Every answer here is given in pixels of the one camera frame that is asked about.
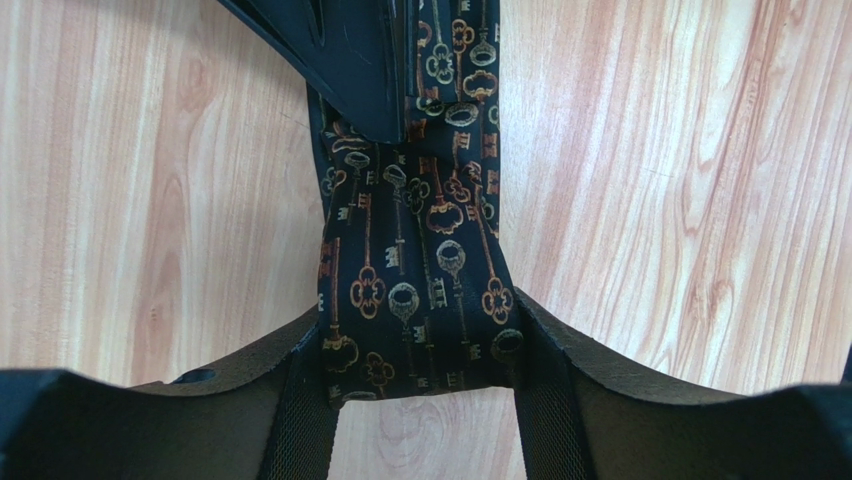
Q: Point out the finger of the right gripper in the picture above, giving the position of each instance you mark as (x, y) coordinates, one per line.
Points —
(353, 53)

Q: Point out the black gold key pattern tie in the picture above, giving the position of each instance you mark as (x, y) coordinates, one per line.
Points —
(414, 294)

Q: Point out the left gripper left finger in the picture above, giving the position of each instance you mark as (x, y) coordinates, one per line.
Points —
(258, 413)

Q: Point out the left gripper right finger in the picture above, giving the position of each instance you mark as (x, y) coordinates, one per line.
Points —
(588, 412)

